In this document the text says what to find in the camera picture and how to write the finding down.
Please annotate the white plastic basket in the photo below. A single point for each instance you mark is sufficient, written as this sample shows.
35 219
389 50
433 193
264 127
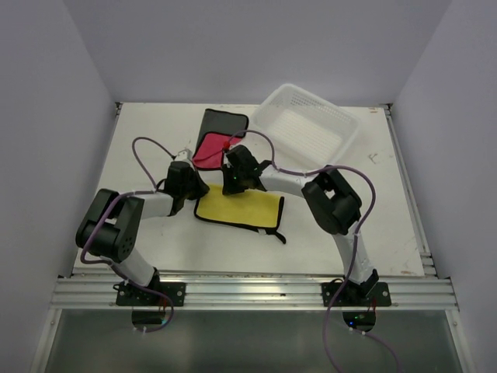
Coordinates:
305 127

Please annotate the grey and yellow towel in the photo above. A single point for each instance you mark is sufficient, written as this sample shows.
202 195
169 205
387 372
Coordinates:
252 210

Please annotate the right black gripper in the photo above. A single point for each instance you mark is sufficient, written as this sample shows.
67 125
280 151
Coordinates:
229 188

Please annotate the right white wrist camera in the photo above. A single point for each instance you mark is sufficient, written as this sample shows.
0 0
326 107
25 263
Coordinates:
227 146

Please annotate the aluminium mounting rail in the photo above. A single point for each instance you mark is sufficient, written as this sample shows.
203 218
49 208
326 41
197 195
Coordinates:
97 289

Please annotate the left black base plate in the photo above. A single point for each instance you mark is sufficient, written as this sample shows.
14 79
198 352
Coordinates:
161 293

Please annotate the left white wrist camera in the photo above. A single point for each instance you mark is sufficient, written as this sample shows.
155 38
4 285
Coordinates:
185 155

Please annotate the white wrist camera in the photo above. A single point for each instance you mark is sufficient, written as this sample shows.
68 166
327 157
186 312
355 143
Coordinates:
185 155
227 146

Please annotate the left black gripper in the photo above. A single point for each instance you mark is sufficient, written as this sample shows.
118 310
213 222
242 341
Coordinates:
202 187

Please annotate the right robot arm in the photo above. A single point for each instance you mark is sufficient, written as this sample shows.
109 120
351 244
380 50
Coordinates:
334 205

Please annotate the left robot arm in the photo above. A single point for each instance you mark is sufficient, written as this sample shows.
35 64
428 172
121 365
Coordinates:
108 232

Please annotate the grey and pink towel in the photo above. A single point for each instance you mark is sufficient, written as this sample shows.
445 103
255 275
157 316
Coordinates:
217 129

